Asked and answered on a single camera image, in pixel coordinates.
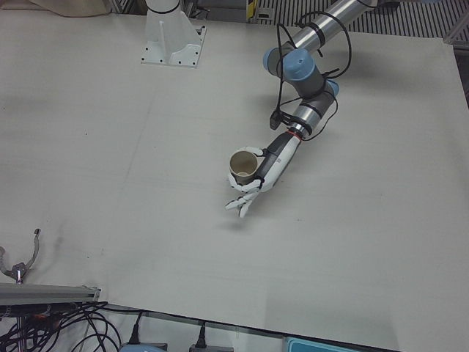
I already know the white black dexterous robot hand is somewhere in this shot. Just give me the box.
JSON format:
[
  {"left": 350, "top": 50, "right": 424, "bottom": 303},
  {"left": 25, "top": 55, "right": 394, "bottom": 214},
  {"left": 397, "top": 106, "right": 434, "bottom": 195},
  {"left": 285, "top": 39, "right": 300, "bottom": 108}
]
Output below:
[{"left": 224, "top": 131, "right": 302, "bottom": 219}]

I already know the beige paper cup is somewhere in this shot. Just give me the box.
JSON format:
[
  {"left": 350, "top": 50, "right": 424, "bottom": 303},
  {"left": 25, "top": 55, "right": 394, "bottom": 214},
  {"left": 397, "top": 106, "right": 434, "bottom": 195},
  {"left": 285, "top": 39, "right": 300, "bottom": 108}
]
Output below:
[{"left": 229, "top": 149, "right": 259, "bottom": 186}]

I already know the slatted metal panel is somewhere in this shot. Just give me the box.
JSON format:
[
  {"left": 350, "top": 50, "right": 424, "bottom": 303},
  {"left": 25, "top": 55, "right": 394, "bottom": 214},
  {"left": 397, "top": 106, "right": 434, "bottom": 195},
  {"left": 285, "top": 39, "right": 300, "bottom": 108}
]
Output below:
[{"left": 252, "top": 0, "right": 469, "bottom": 37}]

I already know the teal plastic box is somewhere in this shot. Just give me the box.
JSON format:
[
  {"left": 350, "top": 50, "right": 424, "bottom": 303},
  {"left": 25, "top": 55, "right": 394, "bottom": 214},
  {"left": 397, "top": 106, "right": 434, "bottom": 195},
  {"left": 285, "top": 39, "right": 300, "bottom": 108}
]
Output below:
[{"left": 284, "top": 337, "right": 399, "bottom": 352}]

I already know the black power plug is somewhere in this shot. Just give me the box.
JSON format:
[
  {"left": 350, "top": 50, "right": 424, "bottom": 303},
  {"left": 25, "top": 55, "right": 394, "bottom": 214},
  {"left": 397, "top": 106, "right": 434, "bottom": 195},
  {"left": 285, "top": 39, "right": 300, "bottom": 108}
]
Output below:
[
  {"left": 128, "top": 311, "right": 144, "bottom": 345},
  {"left": 193, "top": 320, "right": 207, "bottom": 349}
]

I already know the grey power strip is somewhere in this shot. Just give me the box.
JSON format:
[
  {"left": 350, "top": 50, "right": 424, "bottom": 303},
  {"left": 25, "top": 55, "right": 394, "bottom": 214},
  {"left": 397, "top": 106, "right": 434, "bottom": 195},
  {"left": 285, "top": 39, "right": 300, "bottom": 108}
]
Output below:
[{"left": 188, "top": 344, "right": 235, "bottom": 352}]

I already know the blue grey device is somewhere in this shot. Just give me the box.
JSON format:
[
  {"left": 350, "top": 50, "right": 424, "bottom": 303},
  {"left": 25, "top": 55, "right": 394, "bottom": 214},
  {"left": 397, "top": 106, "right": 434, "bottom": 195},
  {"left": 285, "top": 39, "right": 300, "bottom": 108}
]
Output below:
[{"left": 119, "top": 341, "right": 168, "bottom": 352}]

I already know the metal claw clamp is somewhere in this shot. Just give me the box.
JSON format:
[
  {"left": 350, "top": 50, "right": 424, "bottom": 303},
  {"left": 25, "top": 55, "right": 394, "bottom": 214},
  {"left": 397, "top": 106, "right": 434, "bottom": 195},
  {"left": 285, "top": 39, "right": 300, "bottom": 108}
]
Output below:
[{"left": 0, "top": 228, "right": 41, "bottom": 285}]

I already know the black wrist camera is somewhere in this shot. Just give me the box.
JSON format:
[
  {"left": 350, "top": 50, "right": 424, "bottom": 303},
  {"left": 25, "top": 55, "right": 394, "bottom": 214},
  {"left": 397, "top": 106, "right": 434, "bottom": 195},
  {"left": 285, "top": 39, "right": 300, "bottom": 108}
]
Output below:
[{"left": 269, "top": 111, "right": 290, "bottom": 130}]

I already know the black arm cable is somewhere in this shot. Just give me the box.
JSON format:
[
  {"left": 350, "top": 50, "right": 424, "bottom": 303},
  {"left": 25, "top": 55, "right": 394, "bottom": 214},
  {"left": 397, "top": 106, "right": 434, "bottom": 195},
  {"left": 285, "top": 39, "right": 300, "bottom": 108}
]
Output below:
[{"left": 274, "top": 10, "right": 353, "bottom": 142}]

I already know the white robot arm base mount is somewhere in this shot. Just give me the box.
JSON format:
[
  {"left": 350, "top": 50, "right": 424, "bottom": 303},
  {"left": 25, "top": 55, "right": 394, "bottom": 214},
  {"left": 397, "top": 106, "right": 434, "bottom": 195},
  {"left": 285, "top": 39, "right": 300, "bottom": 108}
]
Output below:
[{"left": 140, "top": 0, "right": 207, "bottom": 70}]

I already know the short aluminium frame profile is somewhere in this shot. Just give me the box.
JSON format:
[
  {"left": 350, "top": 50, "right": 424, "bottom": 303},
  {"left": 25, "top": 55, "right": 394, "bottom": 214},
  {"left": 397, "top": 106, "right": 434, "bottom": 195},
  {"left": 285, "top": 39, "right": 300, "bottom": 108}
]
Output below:
[{"left": 444, "top": 16, "right": 469, "bottom": 47}]

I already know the aluminium frame behind cloth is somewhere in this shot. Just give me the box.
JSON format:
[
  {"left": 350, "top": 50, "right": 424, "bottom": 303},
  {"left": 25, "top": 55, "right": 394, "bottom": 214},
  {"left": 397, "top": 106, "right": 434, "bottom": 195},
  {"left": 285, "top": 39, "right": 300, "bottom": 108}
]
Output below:
[{"left": 109, "top": 0, "right": 147, "bottom": 15}]

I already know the aluminium extrusion rail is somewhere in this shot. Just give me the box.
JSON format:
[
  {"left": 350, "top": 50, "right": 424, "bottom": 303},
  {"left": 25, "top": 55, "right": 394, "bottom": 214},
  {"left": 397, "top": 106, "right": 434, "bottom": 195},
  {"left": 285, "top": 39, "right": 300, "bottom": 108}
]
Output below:
[{"left": 0, "top": 282, "right": 101, "bottom": 305}]

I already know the black cable tangle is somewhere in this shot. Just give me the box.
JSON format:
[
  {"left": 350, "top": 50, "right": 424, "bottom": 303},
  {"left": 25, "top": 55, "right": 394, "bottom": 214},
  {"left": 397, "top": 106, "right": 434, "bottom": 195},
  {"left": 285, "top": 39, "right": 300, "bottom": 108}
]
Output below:
[{"left": 0, "top": 301, "right": 142, "bottom": 352}]

